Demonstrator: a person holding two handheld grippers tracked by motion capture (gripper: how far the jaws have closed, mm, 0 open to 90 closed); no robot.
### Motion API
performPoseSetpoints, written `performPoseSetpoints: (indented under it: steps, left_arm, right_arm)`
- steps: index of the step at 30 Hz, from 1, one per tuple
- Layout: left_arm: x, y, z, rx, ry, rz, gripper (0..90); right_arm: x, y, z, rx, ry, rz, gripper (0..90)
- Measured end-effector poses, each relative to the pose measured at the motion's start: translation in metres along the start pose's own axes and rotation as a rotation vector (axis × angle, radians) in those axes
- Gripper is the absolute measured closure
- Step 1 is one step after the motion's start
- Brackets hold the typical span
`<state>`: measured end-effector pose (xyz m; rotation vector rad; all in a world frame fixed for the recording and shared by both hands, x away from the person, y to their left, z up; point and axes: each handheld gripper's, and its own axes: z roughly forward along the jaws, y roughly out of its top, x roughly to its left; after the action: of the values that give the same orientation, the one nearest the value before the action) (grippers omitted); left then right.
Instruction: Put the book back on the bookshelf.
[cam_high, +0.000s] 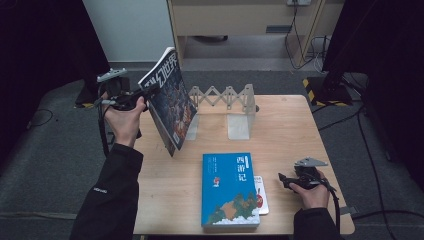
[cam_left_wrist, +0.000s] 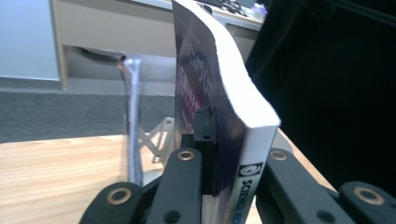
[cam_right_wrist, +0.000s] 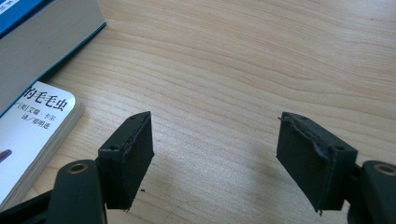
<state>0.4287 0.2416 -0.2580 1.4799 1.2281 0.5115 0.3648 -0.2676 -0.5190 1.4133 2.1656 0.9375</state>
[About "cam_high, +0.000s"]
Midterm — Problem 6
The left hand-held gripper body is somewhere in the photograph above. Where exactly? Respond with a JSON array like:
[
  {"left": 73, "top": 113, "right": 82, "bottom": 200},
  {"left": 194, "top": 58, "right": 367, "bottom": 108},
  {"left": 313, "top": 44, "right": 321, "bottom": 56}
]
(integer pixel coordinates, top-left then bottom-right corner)
[{"left": 93, "top": 68, "right": 144, "bottom": 113}]

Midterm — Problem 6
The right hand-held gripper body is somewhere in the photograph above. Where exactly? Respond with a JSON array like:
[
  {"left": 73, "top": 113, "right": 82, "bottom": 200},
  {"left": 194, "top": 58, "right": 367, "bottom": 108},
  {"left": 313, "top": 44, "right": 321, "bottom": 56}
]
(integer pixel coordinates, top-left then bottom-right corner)
[{"left": 289, "top": 157, "right": 329, "bottom": 191}]

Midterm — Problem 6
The dark illustrated magazine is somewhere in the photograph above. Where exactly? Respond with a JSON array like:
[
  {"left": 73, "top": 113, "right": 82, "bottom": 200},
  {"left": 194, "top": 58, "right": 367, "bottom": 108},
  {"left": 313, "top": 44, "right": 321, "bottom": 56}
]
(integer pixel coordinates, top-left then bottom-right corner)
[{"left": 138, "top": 46, "right": 198, "bottom": 158}]

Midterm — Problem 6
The blue book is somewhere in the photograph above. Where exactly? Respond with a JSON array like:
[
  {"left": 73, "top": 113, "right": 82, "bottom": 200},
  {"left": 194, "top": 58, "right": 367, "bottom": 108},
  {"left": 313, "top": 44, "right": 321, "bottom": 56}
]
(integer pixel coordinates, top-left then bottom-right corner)
[{"left": 200, "top": 152, "right": 261, "bottom": 229}]

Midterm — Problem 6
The metal extendable bookend rack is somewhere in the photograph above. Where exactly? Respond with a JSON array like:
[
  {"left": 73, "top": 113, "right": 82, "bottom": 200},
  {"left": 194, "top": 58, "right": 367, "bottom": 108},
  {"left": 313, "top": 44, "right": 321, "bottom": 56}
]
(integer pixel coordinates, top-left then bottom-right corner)
[{"left": 184, "top": 83, "right": 259, "bottom": 141}]

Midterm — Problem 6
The person's right hand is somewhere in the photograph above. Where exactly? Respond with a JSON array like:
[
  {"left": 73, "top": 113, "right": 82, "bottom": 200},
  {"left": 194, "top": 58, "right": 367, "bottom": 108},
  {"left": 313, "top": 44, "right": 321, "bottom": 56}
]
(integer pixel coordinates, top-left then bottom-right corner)
[{"left": 289, "top": 169, "right": 331, "bottom": 210}]

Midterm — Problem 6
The person's left hand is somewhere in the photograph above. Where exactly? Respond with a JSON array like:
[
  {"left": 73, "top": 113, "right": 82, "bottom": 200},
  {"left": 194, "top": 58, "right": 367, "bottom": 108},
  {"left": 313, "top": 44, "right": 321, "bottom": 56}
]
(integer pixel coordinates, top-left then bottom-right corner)
[{"left": 101, "top": 93, "right": 148, "bottom": 148}]

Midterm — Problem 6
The white caterpillar picture book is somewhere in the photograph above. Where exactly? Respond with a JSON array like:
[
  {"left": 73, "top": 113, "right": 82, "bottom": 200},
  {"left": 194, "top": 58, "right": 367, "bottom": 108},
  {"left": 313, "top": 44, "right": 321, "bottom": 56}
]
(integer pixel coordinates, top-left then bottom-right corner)
[{"left": 253, "top": 175, "right": 270, "bottom": 216}]

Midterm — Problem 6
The black stand with striped base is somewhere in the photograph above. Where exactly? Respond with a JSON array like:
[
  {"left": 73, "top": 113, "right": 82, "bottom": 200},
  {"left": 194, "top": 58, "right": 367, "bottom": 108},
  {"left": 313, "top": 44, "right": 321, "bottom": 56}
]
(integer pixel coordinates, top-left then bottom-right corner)
[
  {"left": 73, "top": 66, "right": 101, "bottom": 109},
  {"left": 302, "top": 0, "right": 381, "bottom": 108}
]

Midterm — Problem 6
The gray tape piece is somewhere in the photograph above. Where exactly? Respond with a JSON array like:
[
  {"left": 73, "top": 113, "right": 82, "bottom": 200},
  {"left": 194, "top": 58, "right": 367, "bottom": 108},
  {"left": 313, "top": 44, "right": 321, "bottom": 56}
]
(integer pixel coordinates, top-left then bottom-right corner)
[{"left": 339, "top": 205, "right": 359, "bottom": 216}]

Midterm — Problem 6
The white partition panel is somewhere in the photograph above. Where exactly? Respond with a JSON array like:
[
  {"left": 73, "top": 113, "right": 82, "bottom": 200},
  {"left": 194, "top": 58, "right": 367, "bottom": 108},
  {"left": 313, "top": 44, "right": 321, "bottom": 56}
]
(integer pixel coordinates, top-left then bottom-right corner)
[{"left": 82, "top": 0, "right": 178, "bottom": 64}]

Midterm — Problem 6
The black curtain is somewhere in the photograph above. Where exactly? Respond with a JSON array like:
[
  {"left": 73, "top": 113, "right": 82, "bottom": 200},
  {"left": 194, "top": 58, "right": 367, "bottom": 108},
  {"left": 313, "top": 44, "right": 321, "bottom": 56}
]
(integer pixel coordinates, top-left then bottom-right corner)
[
  {"left": 0, "top": 0, "right": 113, "bottom": 168},
  {"left": 321, "top": 0, "right": 424, "bottom": 188}
]

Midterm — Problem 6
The gray floor tape strip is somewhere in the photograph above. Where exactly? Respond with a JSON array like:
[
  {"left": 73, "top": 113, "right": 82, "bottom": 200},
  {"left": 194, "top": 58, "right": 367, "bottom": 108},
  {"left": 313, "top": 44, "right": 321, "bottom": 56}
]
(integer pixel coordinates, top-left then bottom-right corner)
[{"left": 0, "top": 211, "right": 78, "bottom": 221}]

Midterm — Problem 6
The right hand-held gripper black cable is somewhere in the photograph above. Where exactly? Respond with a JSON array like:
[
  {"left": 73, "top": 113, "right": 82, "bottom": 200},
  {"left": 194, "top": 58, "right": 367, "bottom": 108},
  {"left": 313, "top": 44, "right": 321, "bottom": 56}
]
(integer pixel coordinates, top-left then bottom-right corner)
[{"left": 311, "top": 178, "right": 342, "bottom": 234}]

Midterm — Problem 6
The hand-held gripper black cable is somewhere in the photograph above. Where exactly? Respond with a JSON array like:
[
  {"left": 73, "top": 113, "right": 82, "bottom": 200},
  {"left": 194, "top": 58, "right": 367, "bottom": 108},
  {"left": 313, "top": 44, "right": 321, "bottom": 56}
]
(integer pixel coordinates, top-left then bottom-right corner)
[
  {"left": 311, "top": 178, "right": 342, "bottom": 234},
  {"left": 95, "top": 98, "right": 112, "bottom": 158}
]

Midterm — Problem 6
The left hand-held gripper black cable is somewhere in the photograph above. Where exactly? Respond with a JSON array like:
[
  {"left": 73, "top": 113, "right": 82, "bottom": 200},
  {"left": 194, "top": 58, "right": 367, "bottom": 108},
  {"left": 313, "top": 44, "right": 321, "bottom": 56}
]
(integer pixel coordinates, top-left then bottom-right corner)
[{"left": 95, "top": 98, "right": 112, "bottom": 158}]

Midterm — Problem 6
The long black floor cable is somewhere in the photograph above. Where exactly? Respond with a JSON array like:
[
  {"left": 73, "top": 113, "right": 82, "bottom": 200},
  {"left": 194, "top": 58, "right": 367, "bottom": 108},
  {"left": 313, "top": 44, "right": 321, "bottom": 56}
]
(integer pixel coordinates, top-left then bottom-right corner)
[{"left": 351, "top": 106, "right": 424, "bottom": 222}]

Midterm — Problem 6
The black floor cable loop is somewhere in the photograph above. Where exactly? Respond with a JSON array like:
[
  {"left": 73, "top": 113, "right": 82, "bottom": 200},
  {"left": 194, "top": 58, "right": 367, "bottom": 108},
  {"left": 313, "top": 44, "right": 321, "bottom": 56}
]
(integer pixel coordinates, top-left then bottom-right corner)
[{"left": 27, "top": 108, "right": 54, "bottom": 130}]

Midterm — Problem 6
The black power cable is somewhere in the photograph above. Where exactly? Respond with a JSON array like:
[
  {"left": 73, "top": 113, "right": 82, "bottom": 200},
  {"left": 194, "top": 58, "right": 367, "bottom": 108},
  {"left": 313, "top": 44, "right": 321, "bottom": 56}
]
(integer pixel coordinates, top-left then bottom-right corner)
[{"left": 284, "top": 3, "right": 323, "bottom": 72}]

